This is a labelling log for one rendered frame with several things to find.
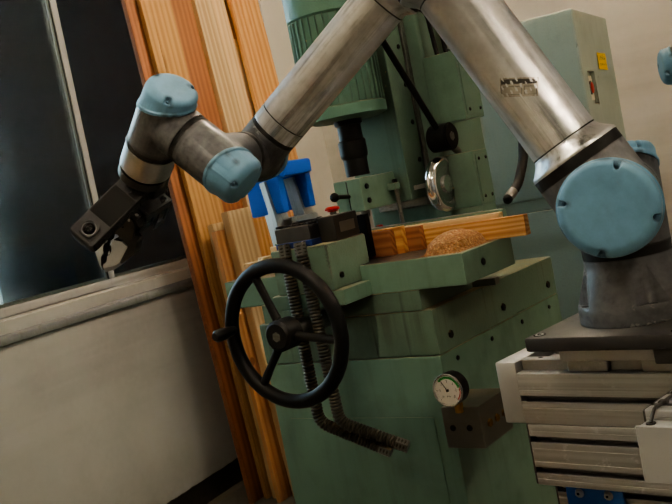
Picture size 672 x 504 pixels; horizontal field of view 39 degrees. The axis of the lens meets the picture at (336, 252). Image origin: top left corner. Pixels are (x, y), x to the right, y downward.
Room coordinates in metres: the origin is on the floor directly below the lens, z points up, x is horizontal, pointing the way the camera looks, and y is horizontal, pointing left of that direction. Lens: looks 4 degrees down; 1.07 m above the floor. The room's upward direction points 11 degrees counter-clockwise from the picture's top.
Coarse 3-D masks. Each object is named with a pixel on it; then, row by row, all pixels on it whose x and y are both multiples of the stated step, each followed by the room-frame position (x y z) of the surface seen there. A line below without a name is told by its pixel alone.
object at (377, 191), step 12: (348, 180) 1.99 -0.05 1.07; (360, 180) 1.97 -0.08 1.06; (372, 180) 2.01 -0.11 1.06; (384, 180) 2.04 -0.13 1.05; (336, 192) 2.01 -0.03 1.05; (348, 192) 1.99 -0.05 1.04; (360, 192) 1.97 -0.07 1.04; (372, 192) 2.00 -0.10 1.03; (384, 192) 2.04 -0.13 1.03; (348, 204) 1.99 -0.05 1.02; (360, 204) 1.97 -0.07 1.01; (372, 204) 1.99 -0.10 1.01; (384, 204) 2.03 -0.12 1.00
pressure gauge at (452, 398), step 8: (440, 376) 1.69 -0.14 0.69; (448, 376) 1.69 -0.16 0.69; (456, 376) 1.69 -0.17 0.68; (440, 384) 1.70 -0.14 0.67; (448, 384) 1.69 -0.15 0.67; (456, 384) 1.68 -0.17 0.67; (464, 384) 1.68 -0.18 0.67; (440, 392) 1.70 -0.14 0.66; (448, 392) 1.69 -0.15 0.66; (456, 392) 1.68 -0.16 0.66; (464, 392) 1.68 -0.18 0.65; (440, 400) 1.70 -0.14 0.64; (448, 400) 1.69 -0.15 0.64; (456, 400) 1.68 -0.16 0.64; (456, 408) 1.71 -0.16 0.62
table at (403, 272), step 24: (504, 240) 1.86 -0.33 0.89; (384, 264) 1.82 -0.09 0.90; (408, 264) 1.78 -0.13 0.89; (432, 264) 1.75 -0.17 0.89; (456, 264) 1.72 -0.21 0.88; (480, 264) 1.77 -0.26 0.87; (504, 264) 1.84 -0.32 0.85; (360, 288) 1.81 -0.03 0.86; (384, 288) 1.82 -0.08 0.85; (408, 288) 1.79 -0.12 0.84
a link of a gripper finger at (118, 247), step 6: (114, 240) 1.43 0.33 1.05; (120, 240) 1.43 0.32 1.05; (114, 246) 1.44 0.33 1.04; (120, 246) 1.43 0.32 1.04; (126, 246) 1.43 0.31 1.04; (114, 252) 1.45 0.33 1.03; (120, 252) 1.44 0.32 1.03; (108, 258) 1.46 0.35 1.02; (114, 258) 1.45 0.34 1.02; (120, 258) 1.44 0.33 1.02; (108, 264) 1.46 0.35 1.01; (114, 264) 1.46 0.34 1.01; (120, 264) 1.45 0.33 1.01; (108, 270) 1.48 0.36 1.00
